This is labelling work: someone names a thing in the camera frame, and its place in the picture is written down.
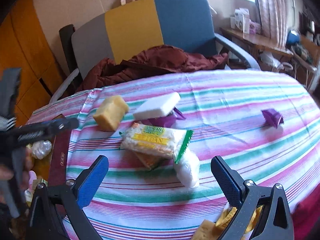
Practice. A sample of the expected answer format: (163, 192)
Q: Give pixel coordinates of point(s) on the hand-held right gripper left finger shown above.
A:
(91, 182)

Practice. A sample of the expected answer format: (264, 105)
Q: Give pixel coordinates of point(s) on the notched yellow sponge block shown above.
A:
(111, 113)

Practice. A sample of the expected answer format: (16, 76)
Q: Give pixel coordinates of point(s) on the purple wrapper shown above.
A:
(272, 118)
(162, 122)

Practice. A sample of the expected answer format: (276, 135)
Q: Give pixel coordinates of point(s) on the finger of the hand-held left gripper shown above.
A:
(50, 128)
(10, 92)

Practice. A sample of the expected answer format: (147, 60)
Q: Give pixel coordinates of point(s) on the rice cracker packet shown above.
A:
(152, 140)

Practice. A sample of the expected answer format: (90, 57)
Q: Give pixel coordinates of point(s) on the white cotton roll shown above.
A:
(187, 172)

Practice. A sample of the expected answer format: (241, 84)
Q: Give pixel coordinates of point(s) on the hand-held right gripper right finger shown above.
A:
(227, 180)

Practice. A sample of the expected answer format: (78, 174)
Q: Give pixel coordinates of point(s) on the grey yellow blue chair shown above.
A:
(135, 25)

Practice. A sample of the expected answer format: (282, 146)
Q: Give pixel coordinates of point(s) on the tall white product box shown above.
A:
(242, 21)

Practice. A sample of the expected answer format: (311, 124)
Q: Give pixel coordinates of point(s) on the wooden wardrobe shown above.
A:
(27, 42)

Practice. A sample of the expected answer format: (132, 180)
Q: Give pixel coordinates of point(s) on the wooden side table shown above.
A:
(255, 42)

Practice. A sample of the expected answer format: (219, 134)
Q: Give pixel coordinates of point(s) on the striped tablecloth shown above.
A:
(225, 130)

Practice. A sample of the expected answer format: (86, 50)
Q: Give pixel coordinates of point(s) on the maroon jacket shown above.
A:
(155, 62)

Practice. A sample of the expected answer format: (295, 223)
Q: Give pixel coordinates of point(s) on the red cloth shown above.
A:
(307, 220)

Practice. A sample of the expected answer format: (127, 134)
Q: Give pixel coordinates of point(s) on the small pink box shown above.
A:
(255, 27)

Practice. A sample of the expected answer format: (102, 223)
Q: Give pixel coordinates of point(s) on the large yellow sponge wedge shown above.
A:
(206, 231)

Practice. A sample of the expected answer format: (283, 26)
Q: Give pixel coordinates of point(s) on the blue round object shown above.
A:
(293, 38)

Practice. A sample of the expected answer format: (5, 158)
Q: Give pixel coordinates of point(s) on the small white product box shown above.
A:
(233, 22)

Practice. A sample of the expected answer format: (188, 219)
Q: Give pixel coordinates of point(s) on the yellow plush toy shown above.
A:
(223, 218)

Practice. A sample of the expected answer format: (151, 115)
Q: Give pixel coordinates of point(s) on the rectangular metal tin box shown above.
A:
(60, 155)

